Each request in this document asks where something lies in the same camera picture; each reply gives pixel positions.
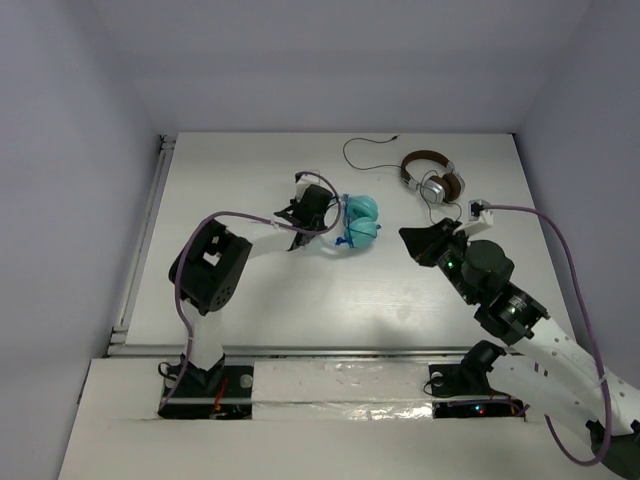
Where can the teal cat-ear headphones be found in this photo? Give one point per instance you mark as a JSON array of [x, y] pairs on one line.
[[353, 222]]

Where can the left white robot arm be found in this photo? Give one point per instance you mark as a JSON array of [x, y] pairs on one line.
[[207, 271]]

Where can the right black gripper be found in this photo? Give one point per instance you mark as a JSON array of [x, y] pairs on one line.
[[424, 242]]

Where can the brown silver headphones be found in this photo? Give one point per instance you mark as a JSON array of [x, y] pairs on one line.
[[444, 188]]

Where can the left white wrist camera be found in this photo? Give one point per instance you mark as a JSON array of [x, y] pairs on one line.
[[303, 182]]

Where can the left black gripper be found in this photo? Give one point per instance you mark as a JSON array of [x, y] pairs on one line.
[[296, 215]]

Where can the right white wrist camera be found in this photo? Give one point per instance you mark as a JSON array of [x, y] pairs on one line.
[[480, 219]]

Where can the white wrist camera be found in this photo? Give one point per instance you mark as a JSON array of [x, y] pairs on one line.
[[303, 182], [480, 219]]

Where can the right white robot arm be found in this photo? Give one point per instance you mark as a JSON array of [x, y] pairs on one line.
[[529, 357]]

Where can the aluminium rail frame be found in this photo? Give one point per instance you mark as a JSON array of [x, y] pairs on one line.
[[317, 299]]

